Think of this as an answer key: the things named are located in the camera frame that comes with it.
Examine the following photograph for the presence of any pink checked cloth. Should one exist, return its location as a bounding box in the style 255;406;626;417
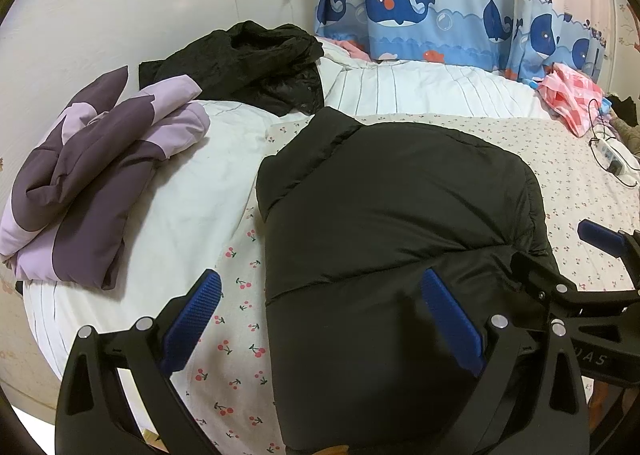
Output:
537;62;608;138

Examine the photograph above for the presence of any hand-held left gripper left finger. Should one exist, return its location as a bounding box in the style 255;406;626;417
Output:
55;269;223;455

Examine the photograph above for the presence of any plain pink cloth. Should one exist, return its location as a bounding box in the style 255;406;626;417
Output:
327;37;372;60

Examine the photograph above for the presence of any khaki cloth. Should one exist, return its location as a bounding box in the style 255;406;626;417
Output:
612;117;640;156

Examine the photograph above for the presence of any dark cloth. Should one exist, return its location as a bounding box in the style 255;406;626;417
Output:
605;94;640;128

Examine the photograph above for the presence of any black puffer jacket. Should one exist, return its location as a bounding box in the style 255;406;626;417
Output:
255;106;561;455

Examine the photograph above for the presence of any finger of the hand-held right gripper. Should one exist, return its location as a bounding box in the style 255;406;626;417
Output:
510;250;583;318
576;219;640;268

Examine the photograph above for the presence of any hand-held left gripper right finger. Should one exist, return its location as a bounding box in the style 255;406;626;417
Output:
420;267;591;455

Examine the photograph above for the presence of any whale print curtain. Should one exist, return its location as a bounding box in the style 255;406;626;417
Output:
312;0;616;86

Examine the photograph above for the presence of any white power strip with cable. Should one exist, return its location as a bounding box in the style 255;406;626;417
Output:
587;97;640;186

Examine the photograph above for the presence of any purple two-tone jacket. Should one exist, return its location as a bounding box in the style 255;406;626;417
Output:
0;66;211;291

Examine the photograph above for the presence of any black crumpled thin jacket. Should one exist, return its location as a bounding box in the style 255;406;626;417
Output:
139;20;326;116

